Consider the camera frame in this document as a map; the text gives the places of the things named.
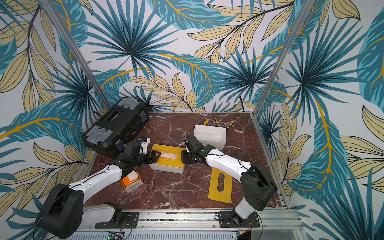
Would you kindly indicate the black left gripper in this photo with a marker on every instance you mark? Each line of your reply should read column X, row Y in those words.
column 154, row 159

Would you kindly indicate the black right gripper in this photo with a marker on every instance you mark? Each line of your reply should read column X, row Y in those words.
column 190, row 156

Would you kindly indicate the white plastic tissue box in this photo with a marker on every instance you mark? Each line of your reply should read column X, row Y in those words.
column 169, row 169

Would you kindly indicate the yellow wooden box lid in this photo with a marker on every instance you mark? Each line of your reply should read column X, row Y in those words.
column 163, row 162

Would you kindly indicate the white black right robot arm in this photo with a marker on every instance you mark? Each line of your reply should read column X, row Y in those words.
column 256, row 180

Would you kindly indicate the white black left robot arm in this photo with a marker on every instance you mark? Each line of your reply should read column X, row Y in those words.
column 64, row 212

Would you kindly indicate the black plastic toolbox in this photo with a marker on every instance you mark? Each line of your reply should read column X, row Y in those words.
column 120, row 125

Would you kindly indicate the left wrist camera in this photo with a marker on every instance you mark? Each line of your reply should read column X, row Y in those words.
column 144, row 142

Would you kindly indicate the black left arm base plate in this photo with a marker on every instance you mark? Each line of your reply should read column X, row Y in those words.
column 120, row 220

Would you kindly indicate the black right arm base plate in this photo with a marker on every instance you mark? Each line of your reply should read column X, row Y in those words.
column 233, row 220

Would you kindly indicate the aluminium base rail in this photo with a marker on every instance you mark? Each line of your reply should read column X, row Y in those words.
column 207, row 220

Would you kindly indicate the right aluminium corner post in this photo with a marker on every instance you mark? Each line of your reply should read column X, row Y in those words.
column 299, row 21

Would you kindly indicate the aluminium corner post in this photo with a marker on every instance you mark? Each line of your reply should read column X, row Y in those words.
column 64, row 25
column 299, row 21

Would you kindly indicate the left aluminium corner post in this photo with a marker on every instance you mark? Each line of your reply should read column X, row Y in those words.
column 64, row 25

